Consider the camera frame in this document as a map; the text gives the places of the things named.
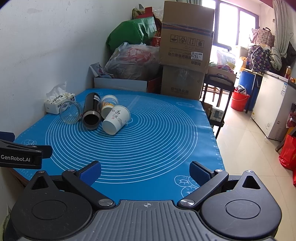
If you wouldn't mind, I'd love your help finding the white paper cup with print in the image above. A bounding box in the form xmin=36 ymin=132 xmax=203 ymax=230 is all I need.
xmin=102 ymin=105 xmax=131 ymax=135

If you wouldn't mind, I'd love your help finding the black cylindrical thermos cup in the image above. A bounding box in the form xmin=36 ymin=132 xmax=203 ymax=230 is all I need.
xmin=82 ymin=92 xmax=102 ymax=130

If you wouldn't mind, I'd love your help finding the clear glass cup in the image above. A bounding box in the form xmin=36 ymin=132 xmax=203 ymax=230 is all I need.
xmin=59 ymin=100 xmax=82 ymax=125

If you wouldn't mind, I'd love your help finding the orange white paper cup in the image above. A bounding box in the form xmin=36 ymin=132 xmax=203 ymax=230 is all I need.
xmin=101 ymin=95 xmax=119 ymax=119

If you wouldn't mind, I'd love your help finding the blue silicone baking mat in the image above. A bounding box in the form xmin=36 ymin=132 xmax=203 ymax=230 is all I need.
xmin=16 ymin=89 xmax=224 ymax=202

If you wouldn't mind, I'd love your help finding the white tissue pack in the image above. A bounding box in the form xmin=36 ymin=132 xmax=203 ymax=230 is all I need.
xmin=44 ymin=82 xmax=76 ymax=114

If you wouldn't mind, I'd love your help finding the red plastic bag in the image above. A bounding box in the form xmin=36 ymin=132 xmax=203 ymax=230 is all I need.
xmin=278 ymin=135 xmax=296 ymax=171

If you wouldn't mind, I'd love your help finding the red plastic bucket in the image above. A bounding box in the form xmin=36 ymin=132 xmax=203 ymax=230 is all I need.
xmin=231 ymin=90 xmax=250 ymax=111

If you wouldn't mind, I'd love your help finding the black metal chair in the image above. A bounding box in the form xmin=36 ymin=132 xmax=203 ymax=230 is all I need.
xmin=201 ymin=74 xmax=235 ymax=138

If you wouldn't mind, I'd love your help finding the lower cardboard box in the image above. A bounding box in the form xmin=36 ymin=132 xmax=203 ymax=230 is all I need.
xmin=161 ymin=65 xmax=205 ymax=100

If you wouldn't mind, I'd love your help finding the blue plastic barrel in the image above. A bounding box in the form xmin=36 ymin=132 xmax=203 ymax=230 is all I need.
xmin=239 ymin=69 xmax=263 ymax=113

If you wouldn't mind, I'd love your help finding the white flat box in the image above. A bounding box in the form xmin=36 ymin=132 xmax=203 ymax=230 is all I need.
xmin=94 ymin=77 xmax=148 ymax=92

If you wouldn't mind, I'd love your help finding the white chest freezer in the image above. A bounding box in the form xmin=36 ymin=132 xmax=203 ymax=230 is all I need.
xmin=251 ymin=71 xmax=295 ymax=142

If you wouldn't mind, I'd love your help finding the white paper gift bag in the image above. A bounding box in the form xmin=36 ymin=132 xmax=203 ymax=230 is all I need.
xmin=90 ymin=62 xmax=113 ymax=78

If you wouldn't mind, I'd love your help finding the translucent bag with red contents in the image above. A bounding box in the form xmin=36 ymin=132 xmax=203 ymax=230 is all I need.
xmin=104 ymin=42 xmax=159 ymax=80

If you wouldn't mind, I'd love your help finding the purple patterned bag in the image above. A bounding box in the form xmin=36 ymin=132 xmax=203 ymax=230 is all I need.
xmin=246 ymin=45 xmax=274 ymax=73

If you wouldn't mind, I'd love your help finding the large upper cardboard box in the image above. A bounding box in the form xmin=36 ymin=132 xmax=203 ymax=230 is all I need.
xmin=159 ymin=1 xmax=215 ymax=74

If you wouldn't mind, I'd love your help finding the pink checkered bag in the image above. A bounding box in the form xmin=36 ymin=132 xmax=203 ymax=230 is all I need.
xmin=250 ymin=28 xmax=274 ymax=47

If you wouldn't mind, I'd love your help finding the green plastic bag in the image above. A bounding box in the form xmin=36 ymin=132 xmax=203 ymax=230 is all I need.
xmin=106 ymin=16 xmax=157 ymax=53

